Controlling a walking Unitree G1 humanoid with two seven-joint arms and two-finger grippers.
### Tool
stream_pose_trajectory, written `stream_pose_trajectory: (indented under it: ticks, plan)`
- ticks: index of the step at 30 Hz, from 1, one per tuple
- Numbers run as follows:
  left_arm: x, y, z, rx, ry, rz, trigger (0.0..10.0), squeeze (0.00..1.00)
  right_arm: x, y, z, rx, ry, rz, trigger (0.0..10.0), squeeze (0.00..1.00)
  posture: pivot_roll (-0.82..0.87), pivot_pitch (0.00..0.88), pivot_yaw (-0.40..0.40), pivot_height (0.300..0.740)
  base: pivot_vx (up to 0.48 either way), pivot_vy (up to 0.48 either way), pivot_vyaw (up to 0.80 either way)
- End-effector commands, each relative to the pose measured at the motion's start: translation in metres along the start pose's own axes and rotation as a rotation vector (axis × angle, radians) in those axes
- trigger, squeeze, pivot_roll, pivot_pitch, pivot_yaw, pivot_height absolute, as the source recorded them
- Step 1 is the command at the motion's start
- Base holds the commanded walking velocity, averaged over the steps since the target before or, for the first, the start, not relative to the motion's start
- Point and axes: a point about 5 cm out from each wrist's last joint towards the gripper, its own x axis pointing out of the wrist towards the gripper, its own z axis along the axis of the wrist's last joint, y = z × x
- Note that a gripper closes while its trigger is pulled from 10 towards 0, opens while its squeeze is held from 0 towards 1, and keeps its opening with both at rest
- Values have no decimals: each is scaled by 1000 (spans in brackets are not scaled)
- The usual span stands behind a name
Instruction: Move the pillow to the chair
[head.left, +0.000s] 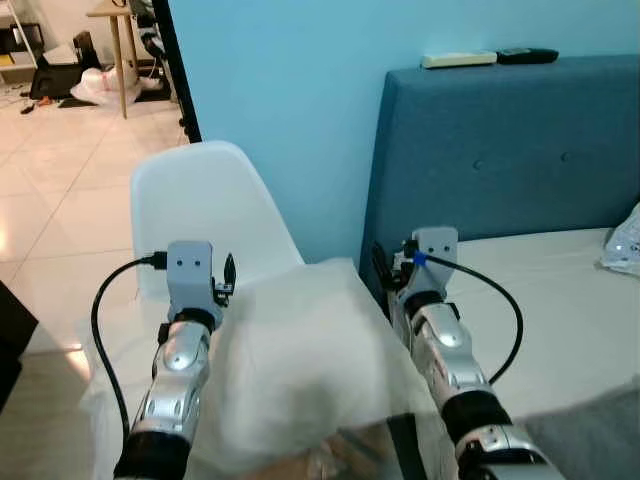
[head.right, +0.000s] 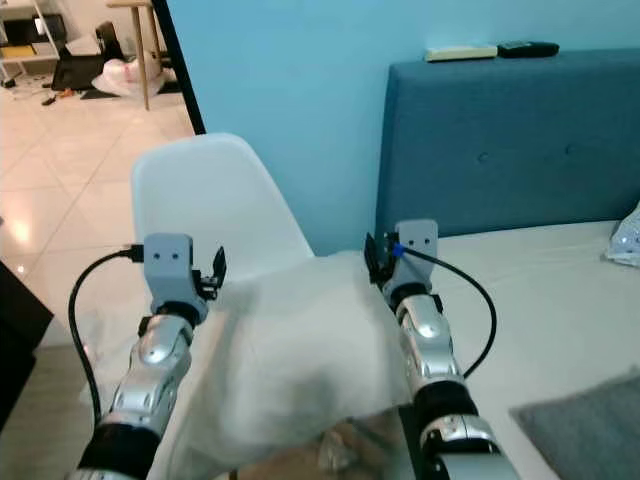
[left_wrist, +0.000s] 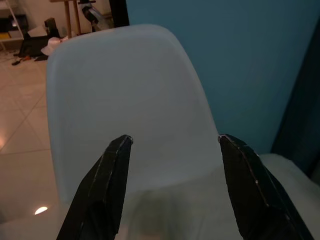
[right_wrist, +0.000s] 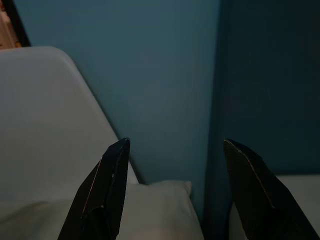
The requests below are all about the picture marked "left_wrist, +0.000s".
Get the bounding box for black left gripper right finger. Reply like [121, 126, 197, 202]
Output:
[218, 134, 315, 240]

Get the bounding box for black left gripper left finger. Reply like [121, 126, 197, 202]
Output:
[56, 134, 135, 240]

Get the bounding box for white plastic chair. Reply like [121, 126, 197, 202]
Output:
[46, 23, 242, 240]

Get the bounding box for white bedding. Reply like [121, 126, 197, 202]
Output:
[257, 152, 320, 240]

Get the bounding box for black open bag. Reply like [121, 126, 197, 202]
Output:
[18, 33, 49, 58]

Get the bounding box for black speaker box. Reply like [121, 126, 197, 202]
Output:
[44, 17, 60, 38]

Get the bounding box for silver and black machine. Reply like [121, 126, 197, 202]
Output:
[77, 0, 113, 33]

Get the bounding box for white shelf frame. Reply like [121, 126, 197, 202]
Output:
[0, 0, 27, 52]

